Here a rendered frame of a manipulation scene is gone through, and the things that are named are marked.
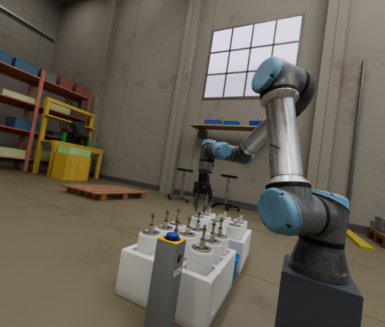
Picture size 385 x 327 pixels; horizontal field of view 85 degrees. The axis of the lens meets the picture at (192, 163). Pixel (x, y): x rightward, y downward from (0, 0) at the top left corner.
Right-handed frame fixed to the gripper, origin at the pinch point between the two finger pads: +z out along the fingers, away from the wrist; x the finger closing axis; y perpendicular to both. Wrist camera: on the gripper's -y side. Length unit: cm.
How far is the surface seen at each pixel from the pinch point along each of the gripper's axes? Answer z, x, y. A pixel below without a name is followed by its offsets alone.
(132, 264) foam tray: 21.3, -17.4, 29.7
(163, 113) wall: -150, -201, -363
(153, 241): 12.2, -11.9, 25.6
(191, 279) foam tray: 18.5, 7.4, 33.5
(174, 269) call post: 11.4, 4.3, 45.2
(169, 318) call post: 26, 5, 44
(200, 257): 11.8, 9.1, 30.4
